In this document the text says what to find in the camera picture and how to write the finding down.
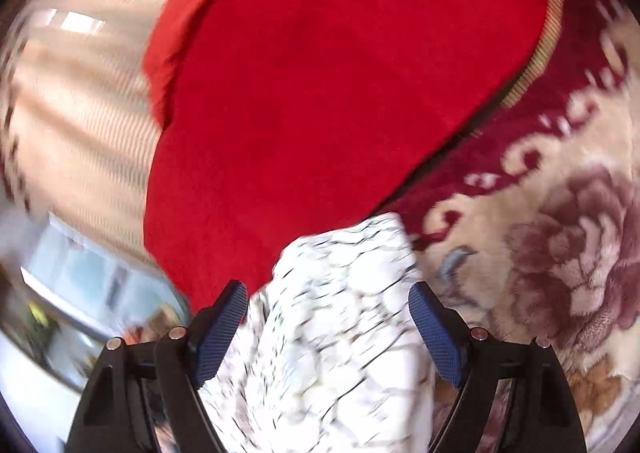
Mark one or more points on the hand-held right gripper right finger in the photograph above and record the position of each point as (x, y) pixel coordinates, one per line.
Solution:
(437, 333)

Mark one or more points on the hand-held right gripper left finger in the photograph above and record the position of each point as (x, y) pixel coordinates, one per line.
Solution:
(220, 328)

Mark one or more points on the white black crackle-print coat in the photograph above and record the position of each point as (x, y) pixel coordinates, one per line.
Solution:
(330, 333)

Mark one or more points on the floral red beige blanket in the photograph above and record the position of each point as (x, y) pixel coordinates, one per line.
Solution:
(550, 233)

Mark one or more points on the wooden display shelf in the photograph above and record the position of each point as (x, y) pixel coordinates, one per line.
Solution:
(40, 333)

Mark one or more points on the red sofa blanket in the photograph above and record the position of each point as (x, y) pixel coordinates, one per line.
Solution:
(325, 108)

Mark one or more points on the beige dotted curtain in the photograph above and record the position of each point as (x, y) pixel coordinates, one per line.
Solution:
(75, 108)

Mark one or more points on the red pillow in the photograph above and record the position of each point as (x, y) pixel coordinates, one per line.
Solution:
(175, 43)

